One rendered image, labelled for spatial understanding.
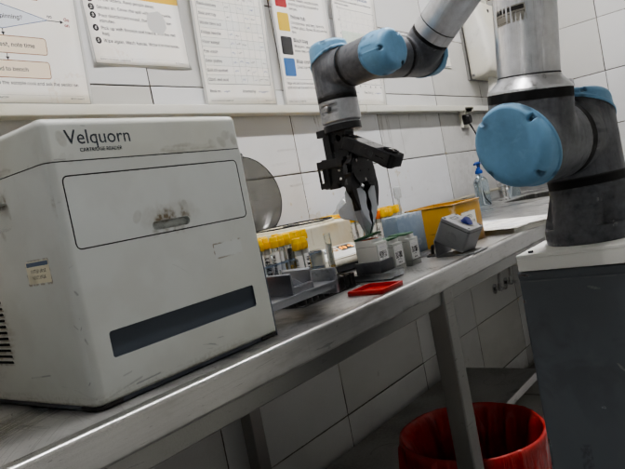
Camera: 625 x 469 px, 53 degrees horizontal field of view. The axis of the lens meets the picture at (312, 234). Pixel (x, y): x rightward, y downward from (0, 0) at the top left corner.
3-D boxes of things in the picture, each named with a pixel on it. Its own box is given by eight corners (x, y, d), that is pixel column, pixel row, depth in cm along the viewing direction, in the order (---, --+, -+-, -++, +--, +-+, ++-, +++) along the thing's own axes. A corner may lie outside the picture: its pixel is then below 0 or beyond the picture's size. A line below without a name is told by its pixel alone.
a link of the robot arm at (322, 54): (327, 33, 112) (297, 48, 118) (339, 95, 112) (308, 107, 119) (358, 34, 117) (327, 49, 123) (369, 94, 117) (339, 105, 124)
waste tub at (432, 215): (460, 247, 144) (452, 204, 143) (411, 252, 153) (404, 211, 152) (486, 237, 154) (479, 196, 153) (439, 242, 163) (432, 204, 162)
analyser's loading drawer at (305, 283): (251, 328, 83) (244, 288, 83) (217, 328, 87) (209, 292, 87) (339, 291, 99) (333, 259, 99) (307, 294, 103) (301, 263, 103)
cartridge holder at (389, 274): (390, 280, 114) (386, 261, 114) (350, 283, 120) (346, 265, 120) (405, 274, 118) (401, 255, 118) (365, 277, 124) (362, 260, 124)
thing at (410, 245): (413, 265, 128) (406, 233, 127) (392, 268, 131) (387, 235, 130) (421, 261, 131) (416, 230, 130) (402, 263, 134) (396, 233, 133)
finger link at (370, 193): (357, 234, 124) (349, 188, 124) (383, 231, 120) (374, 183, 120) (349, 236, 122) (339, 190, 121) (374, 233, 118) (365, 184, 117)
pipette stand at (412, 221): (409, 261, 134) (401, 216, 134) (383, 264, 139) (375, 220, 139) (434, 253, 142) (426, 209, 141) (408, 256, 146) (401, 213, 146)
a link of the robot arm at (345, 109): (365, 96, 119) (340, 96, 112) (369, 120, 119) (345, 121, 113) (333, 106, 123) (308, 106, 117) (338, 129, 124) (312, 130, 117)
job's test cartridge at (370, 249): (380, 273, 116) (374, 239, 116) (359, 274, 119) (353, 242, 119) (392, 268, 119) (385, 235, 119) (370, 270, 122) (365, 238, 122)
